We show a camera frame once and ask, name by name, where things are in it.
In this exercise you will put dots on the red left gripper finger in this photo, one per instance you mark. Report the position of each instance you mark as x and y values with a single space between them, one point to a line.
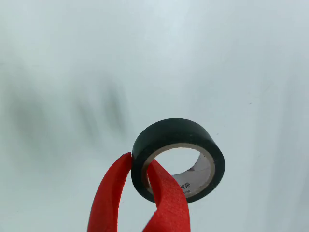
171 207
108 193

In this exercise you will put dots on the black tape roll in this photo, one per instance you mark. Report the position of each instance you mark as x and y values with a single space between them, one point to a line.
178 130

